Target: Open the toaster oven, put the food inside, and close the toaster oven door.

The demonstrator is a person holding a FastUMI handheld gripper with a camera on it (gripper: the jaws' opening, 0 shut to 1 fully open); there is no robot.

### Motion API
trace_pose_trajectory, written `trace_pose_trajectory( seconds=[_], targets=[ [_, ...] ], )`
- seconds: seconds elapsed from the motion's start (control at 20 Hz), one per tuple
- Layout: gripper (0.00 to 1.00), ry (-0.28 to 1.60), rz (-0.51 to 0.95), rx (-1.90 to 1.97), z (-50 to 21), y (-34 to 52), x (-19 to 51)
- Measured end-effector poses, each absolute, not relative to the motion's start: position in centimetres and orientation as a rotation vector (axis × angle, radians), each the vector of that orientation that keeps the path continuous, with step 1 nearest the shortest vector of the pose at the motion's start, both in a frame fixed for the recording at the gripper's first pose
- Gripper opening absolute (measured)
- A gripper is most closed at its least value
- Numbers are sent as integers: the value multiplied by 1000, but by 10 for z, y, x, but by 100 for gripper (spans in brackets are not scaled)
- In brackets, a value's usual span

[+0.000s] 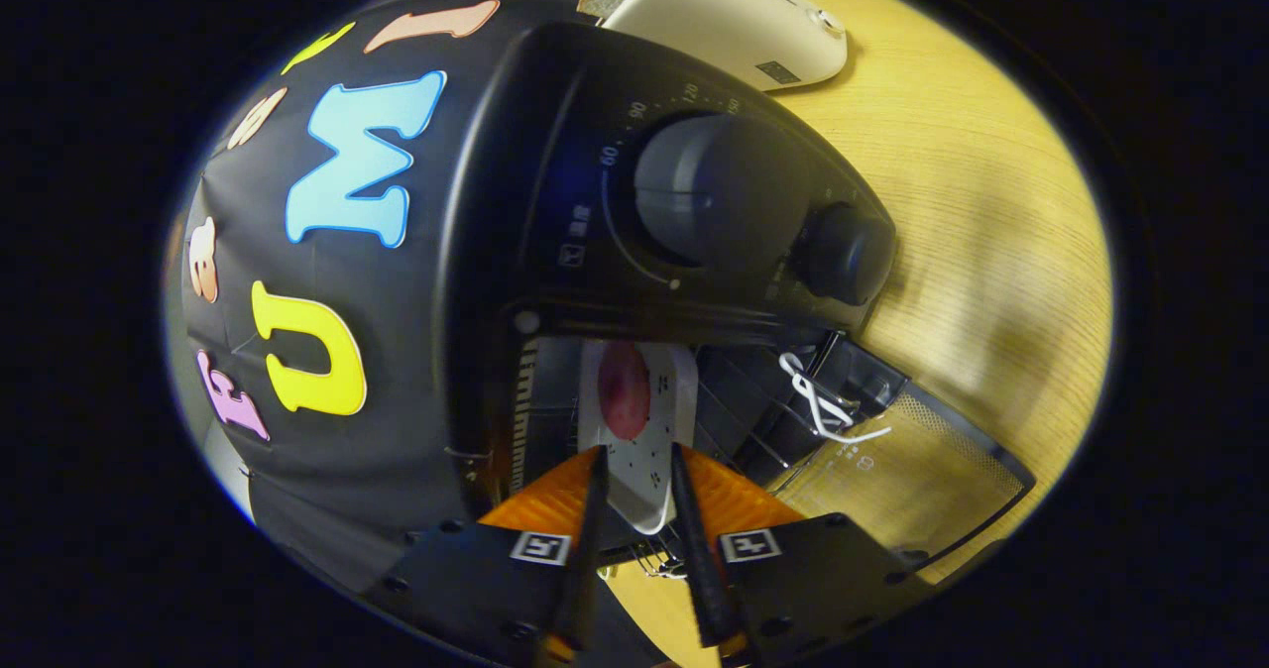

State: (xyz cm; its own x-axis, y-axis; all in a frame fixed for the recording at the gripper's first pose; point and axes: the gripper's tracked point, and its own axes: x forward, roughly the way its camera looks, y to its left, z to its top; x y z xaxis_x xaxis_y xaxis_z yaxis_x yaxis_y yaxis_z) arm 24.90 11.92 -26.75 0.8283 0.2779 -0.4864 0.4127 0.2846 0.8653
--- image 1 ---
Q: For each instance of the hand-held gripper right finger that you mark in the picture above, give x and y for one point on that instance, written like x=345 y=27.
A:
x=697 y=569

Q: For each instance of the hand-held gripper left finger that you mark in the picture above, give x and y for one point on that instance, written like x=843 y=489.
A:
x=585 y=569

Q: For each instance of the white square plate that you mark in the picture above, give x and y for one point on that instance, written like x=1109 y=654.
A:
x=639 y=480

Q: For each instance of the pink ham slice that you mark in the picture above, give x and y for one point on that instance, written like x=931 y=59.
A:
x=625 y=395

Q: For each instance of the black toaster oven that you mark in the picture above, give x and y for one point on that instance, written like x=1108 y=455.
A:
x=555 y=103

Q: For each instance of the white bread toaster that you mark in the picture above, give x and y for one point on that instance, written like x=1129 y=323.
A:
x=714 y=24

